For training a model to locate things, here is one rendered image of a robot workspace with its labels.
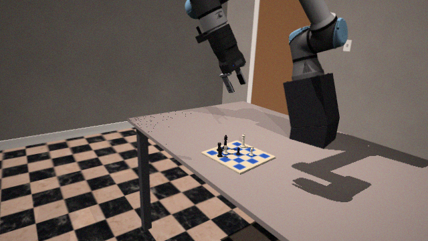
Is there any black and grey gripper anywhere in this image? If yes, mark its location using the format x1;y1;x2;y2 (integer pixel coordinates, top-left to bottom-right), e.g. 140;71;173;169
195;8;246;93

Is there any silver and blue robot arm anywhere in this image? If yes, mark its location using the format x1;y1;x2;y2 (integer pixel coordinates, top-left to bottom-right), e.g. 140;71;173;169
185;0;348;80

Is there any blue and cream chessboard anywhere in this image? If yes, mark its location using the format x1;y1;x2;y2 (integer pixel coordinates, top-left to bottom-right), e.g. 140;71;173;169
201;141;276;174

